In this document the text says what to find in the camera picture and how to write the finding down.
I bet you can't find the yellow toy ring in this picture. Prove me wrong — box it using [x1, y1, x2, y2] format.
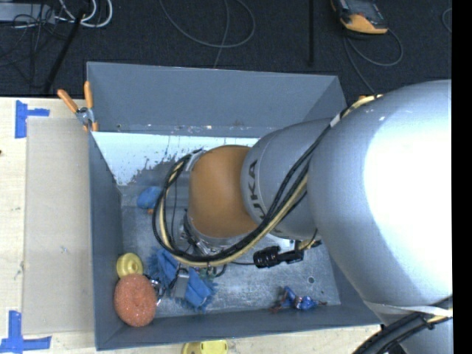
[116, 252, 144, 279]

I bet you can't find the pale wood flat board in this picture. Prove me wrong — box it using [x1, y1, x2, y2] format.
[21, 118, 95, 335]

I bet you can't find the small blue toy figure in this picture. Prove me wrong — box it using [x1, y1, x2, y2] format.
[270, 285, 329, 314]

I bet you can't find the small silver metal ring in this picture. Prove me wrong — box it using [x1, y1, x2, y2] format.
[148, 277, 164, 307]

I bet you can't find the grey metal bin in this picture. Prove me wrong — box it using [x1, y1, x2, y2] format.
[86, 61, 384, 352]

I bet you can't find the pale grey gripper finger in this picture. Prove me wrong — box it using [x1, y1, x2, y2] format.
[172, 268, 190, 299]

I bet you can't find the blue fringed cloth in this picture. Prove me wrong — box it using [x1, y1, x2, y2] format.
[146, 247, 218, 313]

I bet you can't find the orange round scrub sponge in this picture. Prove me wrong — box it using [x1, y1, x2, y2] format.
[113, 273, 159, 328]

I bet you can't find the blue soft toy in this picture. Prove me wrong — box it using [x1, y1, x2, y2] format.
[136, 186, 164, 215]

